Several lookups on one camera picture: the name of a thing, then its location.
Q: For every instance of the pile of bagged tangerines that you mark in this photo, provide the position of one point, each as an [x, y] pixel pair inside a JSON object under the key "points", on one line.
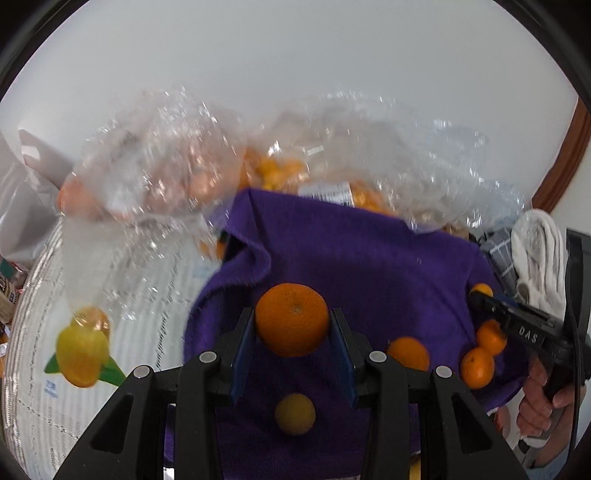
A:
{"points": [[184, 184]]}

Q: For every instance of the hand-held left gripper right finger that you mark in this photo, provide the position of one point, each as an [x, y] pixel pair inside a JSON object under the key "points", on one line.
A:
{"points": [[342, 355]]}

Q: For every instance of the purple towel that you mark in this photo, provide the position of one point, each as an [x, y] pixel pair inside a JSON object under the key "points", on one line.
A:
{"points": [[369, 267]]}

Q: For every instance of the person's right forearm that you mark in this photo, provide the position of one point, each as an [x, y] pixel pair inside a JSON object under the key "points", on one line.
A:
{"points": [[554, 461]]}

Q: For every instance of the grey checkered cloth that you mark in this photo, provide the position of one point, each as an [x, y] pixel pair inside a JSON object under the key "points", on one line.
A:
{"points": [[501, 254]]}

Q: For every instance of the small yellow-green plum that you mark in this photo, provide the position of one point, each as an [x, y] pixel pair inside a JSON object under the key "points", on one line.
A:
{"points": [[294, 414]]}

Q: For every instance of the large orange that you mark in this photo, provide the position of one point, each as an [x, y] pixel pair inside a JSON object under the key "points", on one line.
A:
{"points": [[292, 318]]}

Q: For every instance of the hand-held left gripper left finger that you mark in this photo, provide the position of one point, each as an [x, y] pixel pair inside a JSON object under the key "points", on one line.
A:
{"points": [[242, 355]]}

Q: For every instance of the brown wooden door frame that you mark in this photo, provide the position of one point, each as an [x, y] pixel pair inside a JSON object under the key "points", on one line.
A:
{"points": [[565, 161]]}

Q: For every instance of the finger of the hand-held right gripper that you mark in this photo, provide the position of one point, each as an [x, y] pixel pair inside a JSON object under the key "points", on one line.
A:
{"points": [[491, 310]]}

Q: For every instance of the white striped towel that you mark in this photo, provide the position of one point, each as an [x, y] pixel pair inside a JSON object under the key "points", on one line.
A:
{"points": [[540, 263]]}

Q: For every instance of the white plastic bag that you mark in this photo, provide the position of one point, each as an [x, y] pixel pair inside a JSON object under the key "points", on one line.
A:
{"points": [[27, 184]]}

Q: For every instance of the pile of bagged kumquats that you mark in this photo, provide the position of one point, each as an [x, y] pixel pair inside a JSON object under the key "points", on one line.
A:
{"points": [[281, 173]]}

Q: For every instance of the person's right hand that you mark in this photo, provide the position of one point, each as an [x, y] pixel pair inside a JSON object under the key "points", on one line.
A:
{"points": [[535, 415]]}

